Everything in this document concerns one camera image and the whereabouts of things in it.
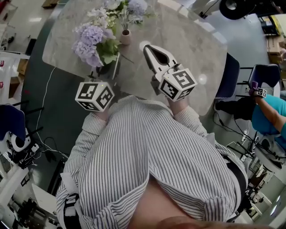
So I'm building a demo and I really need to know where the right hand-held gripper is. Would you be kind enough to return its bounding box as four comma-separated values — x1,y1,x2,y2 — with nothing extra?
143,44,198,102

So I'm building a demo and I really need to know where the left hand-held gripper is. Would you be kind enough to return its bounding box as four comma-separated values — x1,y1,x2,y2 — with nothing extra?
75,71,116,112

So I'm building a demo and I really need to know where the dark glass vase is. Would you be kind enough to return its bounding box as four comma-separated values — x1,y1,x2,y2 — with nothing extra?
95,52,122,80

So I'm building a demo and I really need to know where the white and blue flowers bunch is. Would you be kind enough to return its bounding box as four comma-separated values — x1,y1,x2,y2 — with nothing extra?
87,0,160,30

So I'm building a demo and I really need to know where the purple hydrangea flowers bunch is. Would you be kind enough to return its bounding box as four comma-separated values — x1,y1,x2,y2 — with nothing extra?
71,24,122,68

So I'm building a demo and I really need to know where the person's right forearm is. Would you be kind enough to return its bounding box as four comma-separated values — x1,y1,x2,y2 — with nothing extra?
168,98,216,140

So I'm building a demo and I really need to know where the person's left forearm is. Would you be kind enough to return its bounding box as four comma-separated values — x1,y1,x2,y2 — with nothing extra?
81,109,112,146

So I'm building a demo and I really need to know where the pink reed diffuser bottle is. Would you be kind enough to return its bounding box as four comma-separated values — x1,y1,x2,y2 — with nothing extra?
119,23,133,46

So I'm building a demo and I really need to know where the person's striped shirt torso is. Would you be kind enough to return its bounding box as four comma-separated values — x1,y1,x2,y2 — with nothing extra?
55,95,248,229

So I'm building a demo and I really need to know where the blue chair with checked edge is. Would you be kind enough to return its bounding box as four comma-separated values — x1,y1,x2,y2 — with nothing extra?
215,52,241,100

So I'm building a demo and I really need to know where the blue chair with black legs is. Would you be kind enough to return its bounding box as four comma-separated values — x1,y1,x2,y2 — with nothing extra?
0,100,45,142

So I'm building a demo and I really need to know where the white round device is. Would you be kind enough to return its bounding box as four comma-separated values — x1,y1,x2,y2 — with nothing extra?
10,133,31,151

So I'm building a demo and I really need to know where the black round machine base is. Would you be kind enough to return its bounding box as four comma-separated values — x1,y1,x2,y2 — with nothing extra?
219,0,263,20

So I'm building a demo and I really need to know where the cardboard box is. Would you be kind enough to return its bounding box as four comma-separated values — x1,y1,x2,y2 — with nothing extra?
266,35,286,64

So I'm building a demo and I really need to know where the yellow and black box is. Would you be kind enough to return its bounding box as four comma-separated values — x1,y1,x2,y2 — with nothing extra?
261,15,282,36

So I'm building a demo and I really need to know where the white floor cable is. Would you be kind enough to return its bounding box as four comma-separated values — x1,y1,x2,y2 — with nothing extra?
35,66,56,144

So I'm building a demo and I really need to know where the blue chair with black frame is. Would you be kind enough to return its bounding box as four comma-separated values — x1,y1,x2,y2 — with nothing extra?
236,64,282,90

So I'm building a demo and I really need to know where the black and white body strap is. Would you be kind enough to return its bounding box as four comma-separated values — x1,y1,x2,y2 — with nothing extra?
63,192,80,218

